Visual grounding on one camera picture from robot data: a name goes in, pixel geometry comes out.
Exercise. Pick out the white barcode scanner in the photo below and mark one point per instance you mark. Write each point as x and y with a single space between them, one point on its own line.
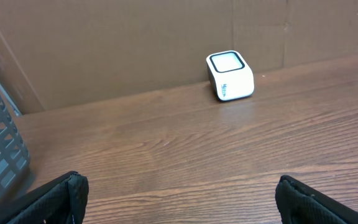
230 76

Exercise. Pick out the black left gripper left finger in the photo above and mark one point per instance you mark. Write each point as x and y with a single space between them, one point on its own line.
62 200

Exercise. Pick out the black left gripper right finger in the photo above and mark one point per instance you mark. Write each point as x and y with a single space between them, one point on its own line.
299 203

